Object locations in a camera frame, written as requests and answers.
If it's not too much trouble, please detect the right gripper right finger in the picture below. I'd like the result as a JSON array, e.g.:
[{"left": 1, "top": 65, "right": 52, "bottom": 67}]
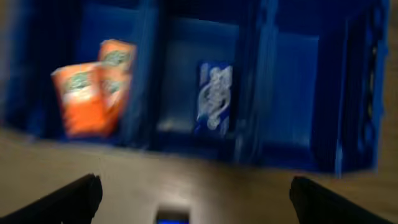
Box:
[{"left": 289, "top": 175, "right": 396, "bottom": 224}]

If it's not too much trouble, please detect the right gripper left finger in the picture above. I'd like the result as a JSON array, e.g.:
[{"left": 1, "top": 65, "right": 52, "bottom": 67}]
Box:
[{"left": 0, "top": 173, "right": 103, "bottom": 224}]

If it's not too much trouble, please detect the orange candy box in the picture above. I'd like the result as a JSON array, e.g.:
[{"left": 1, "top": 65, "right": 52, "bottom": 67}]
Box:
[
  {"left": 97, "top": 39, "right": 138, "bottom": 133},
  {"left": 50, "top": 61, "right": 109, "bottom": 138}
]

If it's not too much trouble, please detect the blue candy pack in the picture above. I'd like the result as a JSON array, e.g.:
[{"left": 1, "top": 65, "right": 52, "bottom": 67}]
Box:
[
  {"left": 194, "top": 61, "right": 234, "bottom": 138},
  {"left": 155, "top": 205, "right": 191, "bottom": 224}
]

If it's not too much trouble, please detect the blue tray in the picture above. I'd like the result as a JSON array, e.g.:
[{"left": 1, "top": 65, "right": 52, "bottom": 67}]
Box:
[{"left": 0, "top": 0, "right": 391, "bottom": 178}]

